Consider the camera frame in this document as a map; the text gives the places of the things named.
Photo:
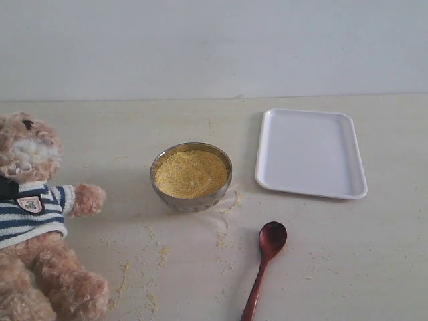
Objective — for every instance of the steel bowl of yellow grain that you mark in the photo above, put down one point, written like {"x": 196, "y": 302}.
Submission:
{"x": 191, "y": 177}

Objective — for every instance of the white rectangular plastic tray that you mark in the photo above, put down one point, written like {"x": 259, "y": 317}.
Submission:
{"x": 310, "y": 153}

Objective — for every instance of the dark red wooden spoon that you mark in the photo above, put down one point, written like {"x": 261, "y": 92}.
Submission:
{"x": 272, "y": 238}

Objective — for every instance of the tan teddy bear striped shirt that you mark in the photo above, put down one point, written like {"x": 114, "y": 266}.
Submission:
{"x": 41, "y": 277}

